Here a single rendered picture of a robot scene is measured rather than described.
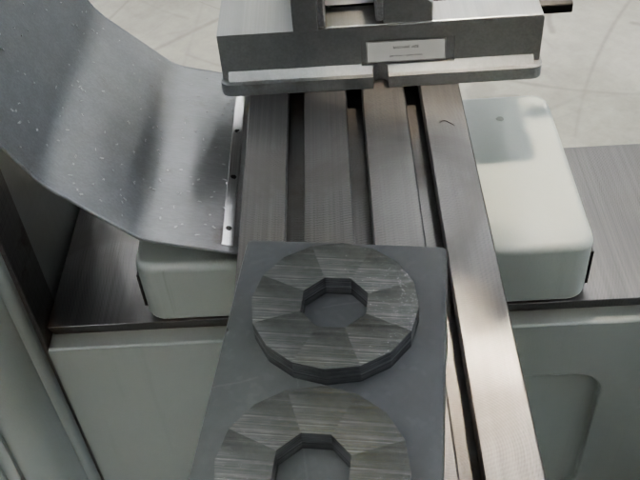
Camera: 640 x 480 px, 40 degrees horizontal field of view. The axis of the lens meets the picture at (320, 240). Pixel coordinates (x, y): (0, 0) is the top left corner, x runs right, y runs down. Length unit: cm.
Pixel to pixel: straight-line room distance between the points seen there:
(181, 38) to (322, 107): 205
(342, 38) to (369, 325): 54
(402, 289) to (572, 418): 75
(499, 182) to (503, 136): 9
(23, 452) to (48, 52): 48
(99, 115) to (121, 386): 33
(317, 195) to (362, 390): 41
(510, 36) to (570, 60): 183
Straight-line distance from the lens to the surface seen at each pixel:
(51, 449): 116
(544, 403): 116
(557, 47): 286
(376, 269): 48
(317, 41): 95
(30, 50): 96
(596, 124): 255
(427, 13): 94
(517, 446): 66
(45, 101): 94
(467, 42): 97
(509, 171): 104
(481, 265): 77
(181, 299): 98
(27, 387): 107
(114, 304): 105
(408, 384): 45
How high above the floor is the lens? 149
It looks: 44 degrees down
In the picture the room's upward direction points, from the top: 5 degrees counter-clockwise
